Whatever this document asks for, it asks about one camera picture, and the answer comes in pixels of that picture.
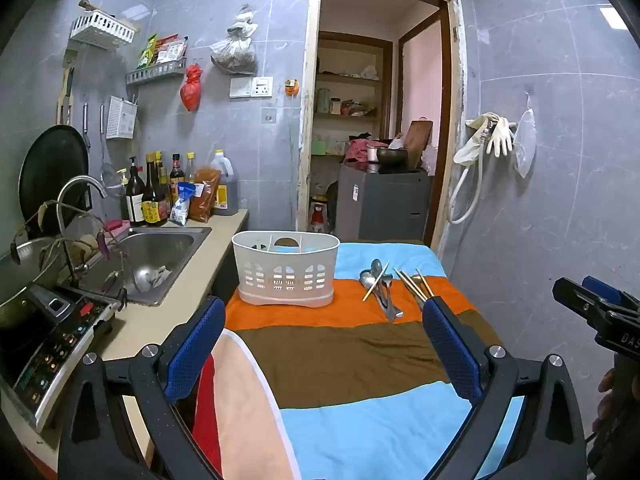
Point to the person's right hand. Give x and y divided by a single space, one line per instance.
607 395

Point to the induction cooker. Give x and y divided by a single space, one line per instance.
45 340

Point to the blue white seasoning packet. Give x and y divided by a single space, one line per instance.
182 203

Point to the steel sink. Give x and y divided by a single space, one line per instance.
165 250

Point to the cream rubber glove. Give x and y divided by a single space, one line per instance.
500 135
471 147

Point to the white wall utensil holder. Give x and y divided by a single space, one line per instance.
121 117

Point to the hanging wooden cutting board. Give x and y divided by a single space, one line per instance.
65 95

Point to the beige kitchen counter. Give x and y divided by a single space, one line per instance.
170 320

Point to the grey washing machine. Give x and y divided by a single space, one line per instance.
382 205

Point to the black wok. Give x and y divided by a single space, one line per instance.
55 170

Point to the orange seasoning packet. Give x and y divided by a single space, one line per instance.
206 195

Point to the small metal spoon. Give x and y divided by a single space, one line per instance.
376 266

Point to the metal wall shelf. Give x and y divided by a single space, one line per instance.
155 72

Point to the green jar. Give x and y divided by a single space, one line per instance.
323 101

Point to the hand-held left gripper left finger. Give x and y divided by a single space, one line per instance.
197 345

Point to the wooden shelf unit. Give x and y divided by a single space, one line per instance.
350 77

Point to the pink cloth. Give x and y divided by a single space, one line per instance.
359 150

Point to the white light switch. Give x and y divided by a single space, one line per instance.
240 87

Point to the red white sack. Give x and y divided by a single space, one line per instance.
317 215

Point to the red cap sauce bottle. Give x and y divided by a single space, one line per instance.
176 172

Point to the peach red towel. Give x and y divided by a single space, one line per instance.
240 410

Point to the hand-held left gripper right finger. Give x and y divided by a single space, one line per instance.
450 345

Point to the brown wooden board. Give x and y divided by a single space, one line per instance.
417 142

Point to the pink sponge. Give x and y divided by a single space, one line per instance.
117 225

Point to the yellow cap clear bottle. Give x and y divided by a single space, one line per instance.
190 167

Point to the clear plastic bag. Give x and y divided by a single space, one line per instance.
525 145

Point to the withered plant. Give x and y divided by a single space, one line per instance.
75 245

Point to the wooden chopstick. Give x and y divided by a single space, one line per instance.
405 281
376 282
424 282
414 284

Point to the red plastic bag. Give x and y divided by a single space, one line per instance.
191 87

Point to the wooden door frame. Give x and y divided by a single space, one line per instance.
307 110

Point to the large metal spoon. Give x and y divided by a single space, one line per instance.
366 278

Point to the white wall socket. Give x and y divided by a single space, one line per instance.
261 86

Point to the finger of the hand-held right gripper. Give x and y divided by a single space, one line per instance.
602 286
575 292

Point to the steel pot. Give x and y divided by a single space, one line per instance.
25 270

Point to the cooking oil jug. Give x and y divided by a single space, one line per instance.
225 185

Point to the red snack packet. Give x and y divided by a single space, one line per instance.
171 49

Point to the clear bag of dried goods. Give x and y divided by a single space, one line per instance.
235 50

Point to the small wall switch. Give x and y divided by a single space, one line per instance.
269 116

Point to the white utensil caddy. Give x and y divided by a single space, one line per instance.
285 272

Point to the chrome faucet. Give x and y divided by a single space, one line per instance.
80 182

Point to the metal fork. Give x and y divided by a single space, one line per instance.
384 292

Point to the white wall basket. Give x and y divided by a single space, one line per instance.
102 30

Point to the striped blanket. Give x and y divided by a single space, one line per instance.
350 355

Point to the metal bowl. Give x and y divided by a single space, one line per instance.
391 155

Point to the green snack packet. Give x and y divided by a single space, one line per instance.
146 52

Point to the orange wall hook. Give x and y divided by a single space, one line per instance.
291 87

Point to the yellow label sauce bottle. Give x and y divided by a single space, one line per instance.
163 187
151 200

